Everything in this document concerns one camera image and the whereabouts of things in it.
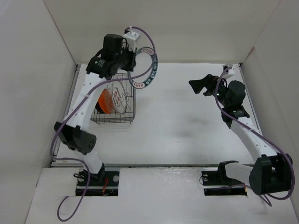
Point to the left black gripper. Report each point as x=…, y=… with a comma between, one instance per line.
x=131, y=66

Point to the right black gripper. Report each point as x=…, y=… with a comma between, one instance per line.
x=209, y=82

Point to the white plate green rim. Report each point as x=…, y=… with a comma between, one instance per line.
x=153, y=69

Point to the white plate red characters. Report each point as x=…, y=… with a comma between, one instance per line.
x=119, y=97

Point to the orange plate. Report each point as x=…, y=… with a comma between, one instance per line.
x=105, y=100

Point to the clear glass plate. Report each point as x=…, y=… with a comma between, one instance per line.
x=112, y=108

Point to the black plate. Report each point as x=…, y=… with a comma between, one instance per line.
x=98, y=108

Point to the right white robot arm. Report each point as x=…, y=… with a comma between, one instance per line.
x=272, y=171

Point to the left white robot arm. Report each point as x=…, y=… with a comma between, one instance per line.
x=118, y=52

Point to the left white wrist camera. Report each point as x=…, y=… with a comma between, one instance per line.
x=132, y=38

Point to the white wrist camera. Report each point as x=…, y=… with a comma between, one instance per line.
x=132, y=38
x=228, y=69

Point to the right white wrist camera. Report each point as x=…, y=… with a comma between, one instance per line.
x=228, y=69

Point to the grey wire dish rack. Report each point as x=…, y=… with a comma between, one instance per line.
x=129, y=115

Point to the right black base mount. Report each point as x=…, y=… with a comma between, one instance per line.
x=217, y=185

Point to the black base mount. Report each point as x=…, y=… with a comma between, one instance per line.
x=217, y=185
x=108, y=185

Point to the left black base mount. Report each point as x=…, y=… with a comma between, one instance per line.
x=108, y=185

